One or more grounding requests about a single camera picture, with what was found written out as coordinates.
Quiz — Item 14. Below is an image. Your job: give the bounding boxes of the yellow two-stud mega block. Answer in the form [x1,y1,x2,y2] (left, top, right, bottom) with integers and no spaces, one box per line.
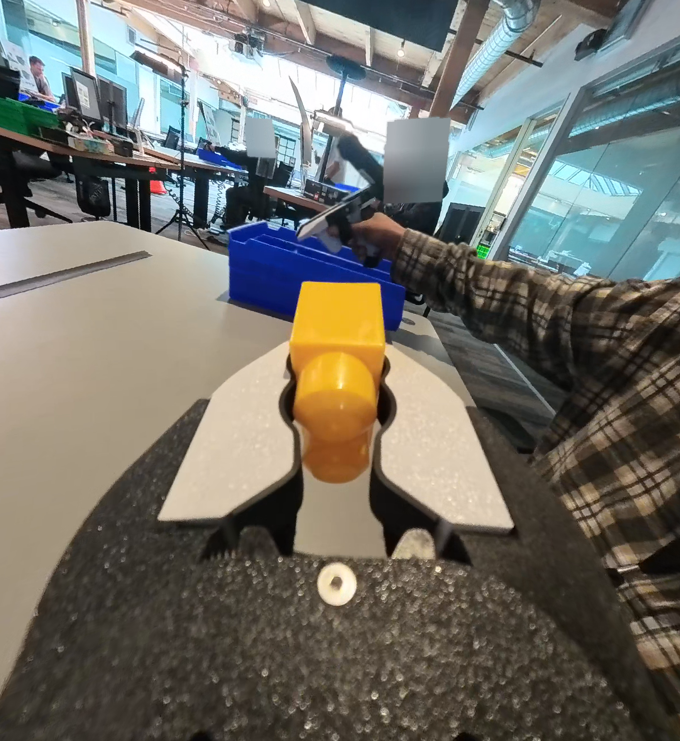
[291,282,388,484]

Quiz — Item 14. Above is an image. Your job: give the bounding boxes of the person's right hand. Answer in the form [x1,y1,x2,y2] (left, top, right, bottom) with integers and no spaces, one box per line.
[340,211,408,262]

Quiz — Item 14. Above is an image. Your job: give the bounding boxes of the black mesh chair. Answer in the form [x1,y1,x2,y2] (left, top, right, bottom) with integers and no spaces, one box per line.
[74,173,111,222]

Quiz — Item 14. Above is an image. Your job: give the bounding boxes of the blue storage bin on desk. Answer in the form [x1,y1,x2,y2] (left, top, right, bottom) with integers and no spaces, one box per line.
[196,146,248,170]

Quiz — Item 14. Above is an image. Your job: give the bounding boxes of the blue plastic bin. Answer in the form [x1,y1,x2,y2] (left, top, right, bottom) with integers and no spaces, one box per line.
[227,223,407,332]

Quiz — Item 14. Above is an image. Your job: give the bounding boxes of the black tripod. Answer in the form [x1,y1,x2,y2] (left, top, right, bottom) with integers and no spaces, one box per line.
[155,58,211,251]

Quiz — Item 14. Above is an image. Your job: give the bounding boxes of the person's right forearm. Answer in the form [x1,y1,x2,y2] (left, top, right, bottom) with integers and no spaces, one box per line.
[394,227,680,418]

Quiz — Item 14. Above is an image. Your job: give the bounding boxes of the black computer monitors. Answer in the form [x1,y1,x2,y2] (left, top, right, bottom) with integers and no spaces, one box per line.
[62,65,128,133]

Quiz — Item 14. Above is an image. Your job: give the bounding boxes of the stack of green bins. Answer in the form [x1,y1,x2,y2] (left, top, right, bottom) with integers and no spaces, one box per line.
[0,87,61,133]

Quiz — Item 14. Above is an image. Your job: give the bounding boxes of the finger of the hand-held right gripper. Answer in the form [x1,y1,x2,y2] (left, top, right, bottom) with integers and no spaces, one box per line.
[296,190,376,241]

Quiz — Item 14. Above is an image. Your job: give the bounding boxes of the black round lamp on pole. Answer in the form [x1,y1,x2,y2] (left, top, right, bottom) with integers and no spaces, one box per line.
[325,54,368,117]

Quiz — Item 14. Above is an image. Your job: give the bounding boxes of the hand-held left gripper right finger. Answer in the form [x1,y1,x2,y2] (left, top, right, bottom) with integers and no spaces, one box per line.
[372,343,517,533]

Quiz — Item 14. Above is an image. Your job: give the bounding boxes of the person's plaid-shirted torso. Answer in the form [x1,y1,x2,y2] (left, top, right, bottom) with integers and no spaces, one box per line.
[534,324,680,741]

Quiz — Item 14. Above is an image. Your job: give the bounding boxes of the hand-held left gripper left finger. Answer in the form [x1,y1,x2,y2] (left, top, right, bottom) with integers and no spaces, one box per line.
[157,342,306,524]

